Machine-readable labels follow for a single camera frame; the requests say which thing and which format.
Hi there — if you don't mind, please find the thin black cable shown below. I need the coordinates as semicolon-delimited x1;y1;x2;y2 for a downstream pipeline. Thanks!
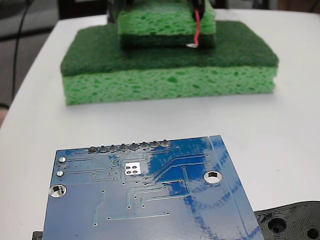
11;0;31;101

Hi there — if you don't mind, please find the blue printed circuit board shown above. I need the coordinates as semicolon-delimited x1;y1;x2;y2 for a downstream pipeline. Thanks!
42;134;266;240

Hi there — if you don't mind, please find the red wire with ring terminal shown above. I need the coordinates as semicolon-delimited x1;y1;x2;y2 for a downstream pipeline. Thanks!
186;8;202;49

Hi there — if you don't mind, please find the small green scrub sponge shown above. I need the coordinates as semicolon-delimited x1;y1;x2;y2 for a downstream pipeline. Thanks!
116;0;217;50

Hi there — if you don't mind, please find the black 3D-printed board bracket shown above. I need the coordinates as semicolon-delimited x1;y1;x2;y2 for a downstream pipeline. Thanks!
31;199;320;240

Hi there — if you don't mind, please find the large green scrub sponge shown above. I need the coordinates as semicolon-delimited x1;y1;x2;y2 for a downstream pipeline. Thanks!
59;20;280;106

